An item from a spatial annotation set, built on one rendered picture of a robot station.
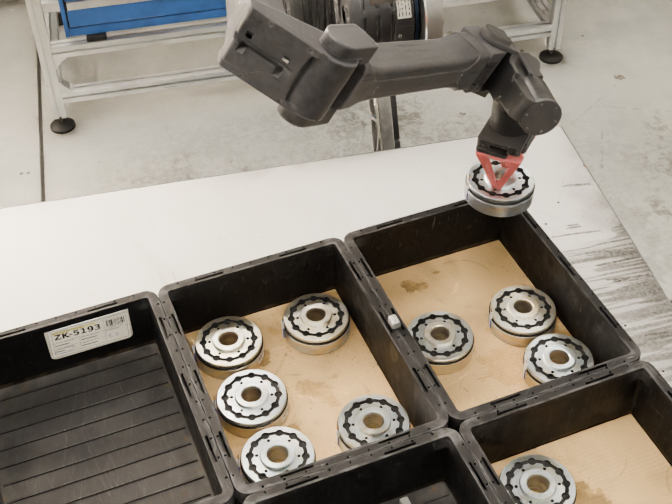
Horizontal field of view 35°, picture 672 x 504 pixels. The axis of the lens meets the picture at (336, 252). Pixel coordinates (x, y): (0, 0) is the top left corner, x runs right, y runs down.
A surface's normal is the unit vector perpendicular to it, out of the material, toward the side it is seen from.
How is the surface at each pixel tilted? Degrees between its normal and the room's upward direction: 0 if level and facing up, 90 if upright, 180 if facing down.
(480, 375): 0
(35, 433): 0
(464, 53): 28
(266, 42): 75
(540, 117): 90
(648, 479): 0
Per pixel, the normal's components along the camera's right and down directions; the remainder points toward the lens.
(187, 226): -0.02, -0.72
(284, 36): -0.21, 0.47
